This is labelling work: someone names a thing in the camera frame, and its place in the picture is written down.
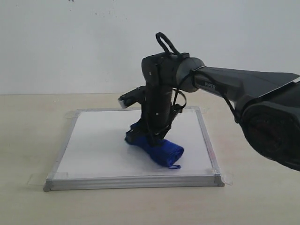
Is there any clear tape front right corner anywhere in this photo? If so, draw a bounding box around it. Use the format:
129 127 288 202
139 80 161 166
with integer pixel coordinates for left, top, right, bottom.
207 168 233 187

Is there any clear tape front left corner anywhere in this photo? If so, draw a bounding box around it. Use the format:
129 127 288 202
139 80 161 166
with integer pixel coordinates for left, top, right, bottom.
26 172 69 187

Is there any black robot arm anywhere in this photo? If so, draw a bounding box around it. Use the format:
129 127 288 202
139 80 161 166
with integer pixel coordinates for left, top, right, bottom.
120 53 300 171

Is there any clear tape back right corner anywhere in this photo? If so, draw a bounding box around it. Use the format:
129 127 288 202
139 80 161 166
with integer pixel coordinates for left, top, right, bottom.
184 106 210 114

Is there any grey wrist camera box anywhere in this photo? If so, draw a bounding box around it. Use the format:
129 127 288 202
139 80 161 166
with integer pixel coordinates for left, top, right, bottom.
118 86 146 109

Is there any clear tape corner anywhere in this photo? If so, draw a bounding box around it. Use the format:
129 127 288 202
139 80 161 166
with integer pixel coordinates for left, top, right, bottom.
207 168 233 187
184 106 210 114
26 172 69 187
64 111 81 119

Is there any blue cloth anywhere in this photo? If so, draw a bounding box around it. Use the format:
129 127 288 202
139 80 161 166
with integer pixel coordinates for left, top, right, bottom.
127 122 184 169

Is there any white whiteboard with aluminium frame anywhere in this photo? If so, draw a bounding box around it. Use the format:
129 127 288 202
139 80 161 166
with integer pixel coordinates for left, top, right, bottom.
43 108 219 191

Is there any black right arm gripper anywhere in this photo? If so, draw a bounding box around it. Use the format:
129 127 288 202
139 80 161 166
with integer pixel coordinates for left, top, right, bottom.
125 85 184 147

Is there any clear tape back left corner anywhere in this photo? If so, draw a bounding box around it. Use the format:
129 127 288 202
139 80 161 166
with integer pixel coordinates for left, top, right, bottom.
64 111 81 119

